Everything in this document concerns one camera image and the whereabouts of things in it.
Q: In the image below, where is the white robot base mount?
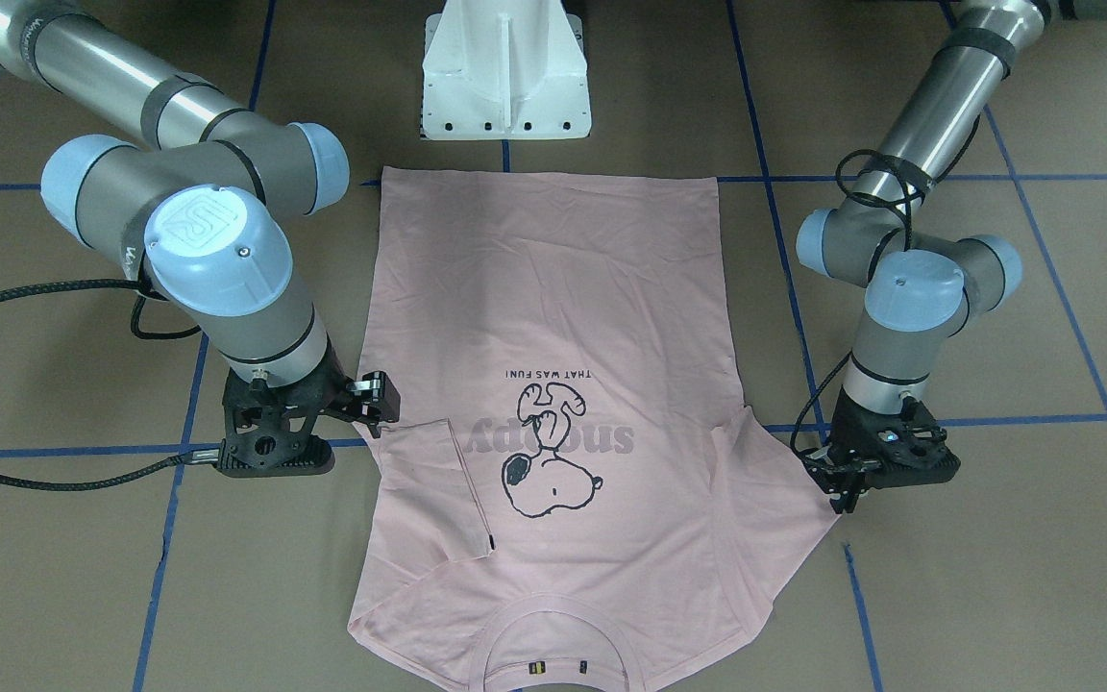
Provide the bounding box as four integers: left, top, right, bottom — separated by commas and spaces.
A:
420, 1, 593, 141

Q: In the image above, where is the black braided cable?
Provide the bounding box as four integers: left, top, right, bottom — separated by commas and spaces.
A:
0, 279, 228, 492

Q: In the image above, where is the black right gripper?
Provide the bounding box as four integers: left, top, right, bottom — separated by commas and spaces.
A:
218, 347, 401, 478

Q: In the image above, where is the pink Snoopy t-shirt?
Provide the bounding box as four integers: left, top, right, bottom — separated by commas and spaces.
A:
348, 169, 836, 691

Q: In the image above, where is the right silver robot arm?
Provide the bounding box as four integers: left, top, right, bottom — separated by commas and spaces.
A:
0, 1, 400, 489

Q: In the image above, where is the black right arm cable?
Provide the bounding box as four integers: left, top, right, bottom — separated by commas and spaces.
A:
789, 149, 939, 453

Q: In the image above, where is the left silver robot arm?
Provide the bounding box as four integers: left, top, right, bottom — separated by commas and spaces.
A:
796, 1, 1058, 515

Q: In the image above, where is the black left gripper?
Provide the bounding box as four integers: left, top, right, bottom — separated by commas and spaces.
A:
803, 393, 962, 515

